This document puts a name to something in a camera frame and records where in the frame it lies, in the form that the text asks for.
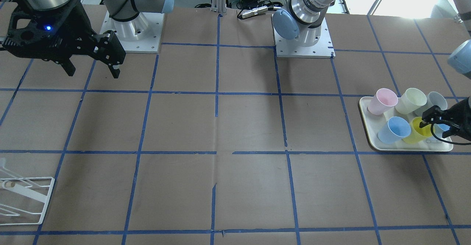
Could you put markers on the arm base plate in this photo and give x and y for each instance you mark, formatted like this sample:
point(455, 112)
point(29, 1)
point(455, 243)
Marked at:
point(141, 35)
point(311, 43)

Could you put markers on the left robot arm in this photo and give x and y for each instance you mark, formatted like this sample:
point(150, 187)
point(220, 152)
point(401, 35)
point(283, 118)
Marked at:
point(298, 16)

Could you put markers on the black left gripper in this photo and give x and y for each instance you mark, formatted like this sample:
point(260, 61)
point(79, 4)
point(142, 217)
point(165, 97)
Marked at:
point(461, 113)

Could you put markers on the silver cylindrical connector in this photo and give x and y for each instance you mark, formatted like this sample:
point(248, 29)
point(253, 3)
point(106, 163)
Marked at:
point(249, 13)

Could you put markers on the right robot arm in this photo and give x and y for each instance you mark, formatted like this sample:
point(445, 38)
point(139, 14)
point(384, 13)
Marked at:
point(119, 10)

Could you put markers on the white wire rack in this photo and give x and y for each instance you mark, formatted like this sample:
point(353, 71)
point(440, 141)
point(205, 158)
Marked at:
point(24, 200)

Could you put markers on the grey cup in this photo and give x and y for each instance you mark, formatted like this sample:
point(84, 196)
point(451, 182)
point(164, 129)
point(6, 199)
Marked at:
point(433, 99)

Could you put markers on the yellow cup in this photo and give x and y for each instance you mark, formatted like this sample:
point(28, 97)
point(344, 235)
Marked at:
point(418, 133)

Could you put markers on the light blue cup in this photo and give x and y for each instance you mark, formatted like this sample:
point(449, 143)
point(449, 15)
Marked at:
point(439, 129)
point(395, 129)

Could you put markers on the cream cup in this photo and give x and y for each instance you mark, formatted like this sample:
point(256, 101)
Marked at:
point(411, 100)

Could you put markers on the white plastic tray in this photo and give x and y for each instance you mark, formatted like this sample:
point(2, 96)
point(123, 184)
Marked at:
point(373, 124)

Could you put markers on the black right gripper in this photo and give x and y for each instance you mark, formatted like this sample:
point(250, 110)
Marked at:
point(74, 20)

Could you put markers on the pink cup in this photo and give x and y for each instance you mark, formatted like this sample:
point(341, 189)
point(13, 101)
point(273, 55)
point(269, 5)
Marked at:
point(383, 100)

